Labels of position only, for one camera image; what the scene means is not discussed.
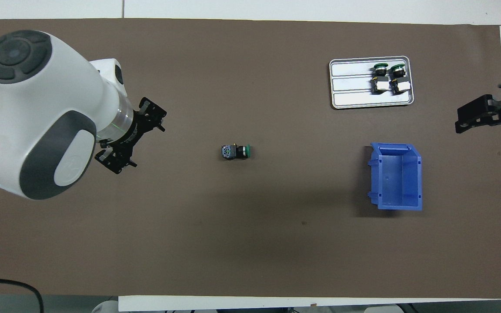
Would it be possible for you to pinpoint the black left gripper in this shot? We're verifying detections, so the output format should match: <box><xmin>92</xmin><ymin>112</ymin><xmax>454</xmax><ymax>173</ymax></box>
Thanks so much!
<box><xmin>95</xmin><ymin>97</ymin><xmax>167</xmax><ymax>175</ymax></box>

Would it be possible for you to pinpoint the green push button switch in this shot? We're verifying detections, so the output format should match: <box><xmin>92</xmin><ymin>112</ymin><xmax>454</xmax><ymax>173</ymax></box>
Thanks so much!
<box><xmin>389</xmin><ymin>63</ymin><xmax>411</xmax><ymax>95</ymax></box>
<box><xmin>221</xmin><ymin>144</ymin><xmax>251</xmax><ymax>160</ymax></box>
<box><xmin>371</xmin><ymin>63</ymin><xmax>390</xmax><ymax>95</ymax></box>

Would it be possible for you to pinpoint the blue plastic storage bin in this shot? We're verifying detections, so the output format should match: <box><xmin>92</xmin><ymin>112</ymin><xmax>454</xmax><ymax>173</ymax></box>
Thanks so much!
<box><xmin>367</xmin><ymin>143</ymin><xmax>423</xmax><ymax>211</ymax></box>

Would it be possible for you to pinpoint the brown table mat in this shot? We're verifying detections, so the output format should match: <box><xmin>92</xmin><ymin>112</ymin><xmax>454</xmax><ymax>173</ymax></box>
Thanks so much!
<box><xmin>0</xmin><ymin>18</ymin><xmax>501</xmax><ymax>300</ymax></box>

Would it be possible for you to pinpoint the silver metal tray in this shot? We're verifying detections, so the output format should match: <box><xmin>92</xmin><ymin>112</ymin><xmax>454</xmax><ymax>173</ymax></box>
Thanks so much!
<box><xmin>329</xmin><ymin>56</ymin><xmax>414</xmax><ymax>110</ymax></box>

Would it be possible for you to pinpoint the white rounded object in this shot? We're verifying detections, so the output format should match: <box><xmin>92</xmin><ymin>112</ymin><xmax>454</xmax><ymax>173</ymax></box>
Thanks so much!
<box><xmin>92</xmin><ymin>298</ymin><xmax>119</xmax><ymax>313</ymax></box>

